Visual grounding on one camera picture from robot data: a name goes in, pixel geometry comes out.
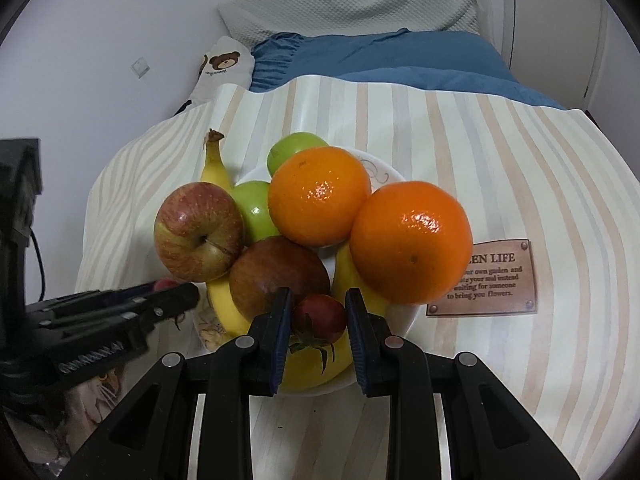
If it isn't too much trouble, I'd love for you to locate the blue bed sheet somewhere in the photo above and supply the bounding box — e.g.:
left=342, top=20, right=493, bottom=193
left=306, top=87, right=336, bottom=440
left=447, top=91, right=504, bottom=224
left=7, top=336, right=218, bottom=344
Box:
left=249, top=27, right=570, bottom=111

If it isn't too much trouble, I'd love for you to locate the red apple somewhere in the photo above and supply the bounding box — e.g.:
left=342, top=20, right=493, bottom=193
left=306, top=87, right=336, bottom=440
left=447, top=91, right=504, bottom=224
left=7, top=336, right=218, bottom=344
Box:
left=153, top=182, right=246, bottom=283
left=229, top=236, right=332, bottom=323

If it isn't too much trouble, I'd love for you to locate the black cable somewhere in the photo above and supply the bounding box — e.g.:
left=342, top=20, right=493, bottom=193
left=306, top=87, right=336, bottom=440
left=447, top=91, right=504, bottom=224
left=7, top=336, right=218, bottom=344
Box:
left=27, top=226, right=49, bottom=305

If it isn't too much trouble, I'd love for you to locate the orange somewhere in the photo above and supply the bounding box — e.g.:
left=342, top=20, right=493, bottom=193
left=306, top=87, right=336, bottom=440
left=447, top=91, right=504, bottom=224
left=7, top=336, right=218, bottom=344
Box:
left=349, top=181, right=474, bottom=306
left=267, top=145, right=373, bottom=248

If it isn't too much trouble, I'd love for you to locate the white quilted pillow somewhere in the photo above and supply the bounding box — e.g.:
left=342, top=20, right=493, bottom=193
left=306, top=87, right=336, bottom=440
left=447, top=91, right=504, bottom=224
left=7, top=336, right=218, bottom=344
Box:
left=216, top=0, right=490, bottom=55

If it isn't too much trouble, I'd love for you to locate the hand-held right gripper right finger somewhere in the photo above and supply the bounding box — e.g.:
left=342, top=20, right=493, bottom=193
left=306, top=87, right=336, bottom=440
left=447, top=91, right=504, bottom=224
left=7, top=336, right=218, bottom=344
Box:
left=345, top=287, right=581, bottom=480

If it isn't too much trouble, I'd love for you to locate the white plate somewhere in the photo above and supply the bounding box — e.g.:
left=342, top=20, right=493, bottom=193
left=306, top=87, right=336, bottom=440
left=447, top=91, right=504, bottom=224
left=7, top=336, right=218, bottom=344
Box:
left=196, top=146, right=424, bottom=402

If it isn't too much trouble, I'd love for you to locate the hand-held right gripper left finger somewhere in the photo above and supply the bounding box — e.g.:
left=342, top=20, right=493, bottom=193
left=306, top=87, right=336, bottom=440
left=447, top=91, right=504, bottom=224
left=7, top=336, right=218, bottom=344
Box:
left=60, top=287, right=293, bottom=480

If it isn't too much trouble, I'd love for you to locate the green apple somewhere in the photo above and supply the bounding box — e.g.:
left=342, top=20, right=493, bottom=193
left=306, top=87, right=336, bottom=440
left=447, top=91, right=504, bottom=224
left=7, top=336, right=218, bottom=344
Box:
left=266, top=132, right=331, bottom=177
left=232, top=181, right=281, bottom=245

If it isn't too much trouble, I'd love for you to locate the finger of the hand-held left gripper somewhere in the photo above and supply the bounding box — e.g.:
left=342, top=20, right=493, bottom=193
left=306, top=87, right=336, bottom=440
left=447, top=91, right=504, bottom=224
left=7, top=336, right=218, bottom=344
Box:
left=26, top=281, right=167, bottom=318
left=49, top=283, right=201, bottom=342

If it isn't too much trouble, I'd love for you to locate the bear printed pillow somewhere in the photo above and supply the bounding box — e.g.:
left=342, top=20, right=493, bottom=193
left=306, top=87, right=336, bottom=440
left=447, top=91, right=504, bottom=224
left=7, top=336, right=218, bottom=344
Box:
left=174, top=35, right=257, bottom=117

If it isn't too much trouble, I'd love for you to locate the yellow banana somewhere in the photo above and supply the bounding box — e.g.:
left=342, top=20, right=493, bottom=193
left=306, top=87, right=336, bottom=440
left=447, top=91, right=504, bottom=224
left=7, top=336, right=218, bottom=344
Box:
left=300, top=242, right=396, bottom=394
left=199, top=129, right=331, bottom=394

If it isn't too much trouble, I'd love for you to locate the striped table cloth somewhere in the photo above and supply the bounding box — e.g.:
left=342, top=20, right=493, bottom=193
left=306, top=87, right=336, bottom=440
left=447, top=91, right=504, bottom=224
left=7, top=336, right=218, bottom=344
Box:
left=74, top=74, right=637, bottom=480

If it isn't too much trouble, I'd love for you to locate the white wardrobe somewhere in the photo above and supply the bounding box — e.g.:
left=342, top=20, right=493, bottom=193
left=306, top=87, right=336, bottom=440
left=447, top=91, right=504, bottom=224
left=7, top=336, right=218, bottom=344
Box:
left=499, top=0, right=640, bottom=128

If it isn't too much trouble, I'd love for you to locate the brown printed label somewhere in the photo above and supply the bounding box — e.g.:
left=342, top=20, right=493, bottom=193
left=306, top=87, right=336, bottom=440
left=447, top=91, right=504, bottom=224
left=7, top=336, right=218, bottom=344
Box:
left=425, top=238, right=539, bottom=317

